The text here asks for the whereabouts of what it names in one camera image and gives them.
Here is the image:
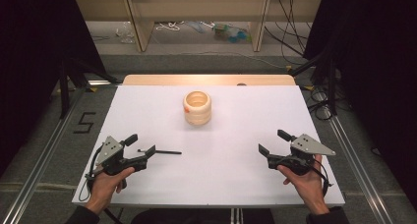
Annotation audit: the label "person's left hand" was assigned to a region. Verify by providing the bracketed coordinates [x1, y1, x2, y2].
[85, 166, 136, 215]

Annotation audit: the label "black curtain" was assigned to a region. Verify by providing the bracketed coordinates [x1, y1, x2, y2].
[0, 0, 106, 181]
[303, 0, 417, 212]

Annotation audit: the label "aluminium floor rail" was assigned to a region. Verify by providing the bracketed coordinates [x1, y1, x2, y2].
[323, 105, 396, 224]
[0, 85, 87, 224]

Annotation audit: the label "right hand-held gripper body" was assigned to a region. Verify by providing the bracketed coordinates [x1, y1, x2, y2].
[268, 133, 337, 177]

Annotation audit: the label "hand-held gripper cable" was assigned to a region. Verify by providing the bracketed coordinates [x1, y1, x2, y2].
[78, 144, 123, 224]
[309, 157, 334, 197]

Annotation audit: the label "green and blue plastic items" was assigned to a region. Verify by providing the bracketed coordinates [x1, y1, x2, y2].
[211, 22, 253, 44]

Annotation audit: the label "right hand-held gripper cable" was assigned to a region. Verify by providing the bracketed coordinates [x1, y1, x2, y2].
[309, 157, 334, 197]

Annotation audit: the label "bundle of black cables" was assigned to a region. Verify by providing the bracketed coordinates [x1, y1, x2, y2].
[264, 0, 313, 67]

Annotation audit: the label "white cord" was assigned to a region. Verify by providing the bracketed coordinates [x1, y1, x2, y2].
[154, 21, 185, 32]

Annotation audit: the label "coiled black floor cable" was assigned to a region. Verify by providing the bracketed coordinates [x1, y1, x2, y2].
[307, 88, 334, 122]

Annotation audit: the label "pale blue plastic item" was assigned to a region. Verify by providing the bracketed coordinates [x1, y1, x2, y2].
[187, 20, 207, 34]

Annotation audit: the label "left hand-held gripper cable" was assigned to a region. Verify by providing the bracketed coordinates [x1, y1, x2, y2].
[78, 144, 123, 224]

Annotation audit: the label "white board sheet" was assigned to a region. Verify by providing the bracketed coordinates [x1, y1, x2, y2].
[71, 84, 346, 208]

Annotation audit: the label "wooden shelf unit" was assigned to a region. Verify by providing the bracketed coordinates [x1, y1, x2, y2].
[74, 0, 325, 53]

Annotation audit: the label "person's right hand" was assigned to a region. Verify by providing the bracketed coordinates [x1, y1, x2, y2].
[276, 153, 330, 216]

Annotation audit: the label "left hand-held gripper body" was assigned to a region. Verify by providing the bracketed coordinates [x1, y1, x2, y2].
[92, 136, 149, 177]

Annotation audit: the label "black metal stand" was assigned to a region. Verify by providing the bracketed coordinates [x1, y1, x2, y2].
[288, 49, 339, 117]
[58, 56, 118, 120]

